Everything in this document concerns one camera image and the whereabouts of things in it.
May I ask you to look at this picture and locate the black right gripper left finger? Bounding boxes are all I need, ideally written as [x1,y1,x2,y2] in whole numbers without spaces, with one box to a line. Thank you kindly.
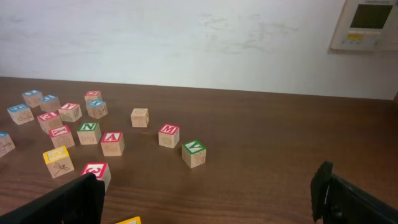
[1,173,105,224]

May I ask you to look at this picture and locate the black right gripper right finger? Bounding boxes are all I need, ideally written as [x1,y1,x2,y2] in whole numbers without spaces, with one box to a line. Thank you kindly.
[310,161,397,224]

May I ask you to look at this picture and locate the red 3 block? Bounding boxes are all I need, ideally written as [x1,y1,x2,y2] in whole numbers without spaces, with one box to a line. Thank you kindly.
[81,162,111,191]

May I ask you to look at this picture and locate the yellow E block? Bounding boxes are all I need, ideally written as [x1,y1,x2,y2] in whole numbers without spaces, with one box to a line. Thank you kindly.
[43,146,74,179]

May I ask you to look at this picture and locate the yellow K block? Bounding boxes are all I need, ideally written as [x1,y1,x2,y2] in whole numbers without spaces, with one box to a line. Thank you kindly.
[116,217,141,224]

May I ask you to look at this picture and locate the red A block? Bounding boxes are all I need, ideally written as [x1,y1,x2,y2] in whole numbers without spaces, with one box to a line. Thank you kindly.
[101,132,125,157]

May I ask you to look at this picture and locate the red Y block lower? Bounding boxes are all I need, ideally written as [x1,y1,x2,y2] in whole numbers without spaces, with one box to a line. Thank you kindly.
[49,125,75,148]

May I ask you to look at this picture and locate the red y block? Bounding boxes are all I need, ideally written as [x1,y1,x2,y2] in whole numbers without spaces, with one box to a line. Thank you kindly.
[49,125,75,148]
[58,103,82,122]

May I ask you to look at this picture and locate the green N block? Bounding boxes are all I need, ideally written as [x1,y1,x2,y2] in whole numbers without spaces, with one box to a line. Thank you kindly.
[77,122,101,145]

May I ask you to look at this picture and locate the red E block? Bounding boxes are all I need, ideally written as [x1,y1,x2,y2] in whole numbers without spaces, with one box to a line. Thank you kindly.
[37,111,63,134]

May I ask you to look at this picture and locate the red Y block upper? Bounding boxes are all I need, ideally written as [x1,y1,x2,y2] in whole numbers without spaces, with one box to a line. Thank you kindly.
[58,103,82,122]

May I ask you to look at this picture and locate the blue X block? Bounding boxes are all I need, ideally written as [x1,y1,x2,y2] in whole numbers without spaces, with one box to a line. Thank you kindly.
[86,100,108,119]

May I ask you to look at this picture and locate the blue T block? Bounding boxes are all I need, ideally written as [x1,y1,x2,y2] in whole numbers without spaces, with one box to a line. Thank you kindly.
[0,132,16,157]

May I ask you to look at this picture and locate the plain wooden block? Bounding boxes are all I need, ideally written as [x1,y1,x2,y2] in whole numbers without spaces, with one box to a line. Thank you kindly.
[131,108,149,128]

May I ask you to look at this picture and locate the blue D block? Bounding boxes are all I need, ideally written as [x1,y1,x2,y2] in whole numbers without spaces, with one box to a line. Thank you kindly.
[39,95,61,113]

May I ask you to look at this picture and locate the blue H block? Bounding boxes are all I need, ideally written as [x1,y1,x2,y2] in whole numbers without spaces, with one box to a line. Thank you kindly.
[7,103,34,125]

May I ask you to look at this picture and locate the red C block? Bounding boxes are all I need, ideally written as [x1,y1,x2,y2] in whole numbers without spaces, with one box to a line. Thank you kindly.
[85,90,102,103]

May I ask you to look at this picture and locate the red M block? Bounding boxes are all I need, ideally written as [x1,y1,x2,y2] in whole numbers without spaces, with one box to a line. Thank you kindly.
[158,124,180,148]

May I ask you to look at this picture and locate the blue L block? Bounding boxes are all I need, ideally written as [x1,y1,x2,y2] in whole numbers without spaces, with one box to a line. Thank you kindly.
[22,90,43,108]

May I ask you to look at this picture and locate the green V block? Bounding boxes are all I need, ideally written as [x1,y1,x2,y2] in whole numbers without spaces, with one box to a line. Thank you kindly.
[182,139,206,169]

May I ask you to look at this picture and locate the white wall control panel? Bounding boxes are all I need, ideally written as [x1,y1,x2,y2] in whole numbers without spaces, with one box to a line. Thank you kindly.
[330,0,397,52]

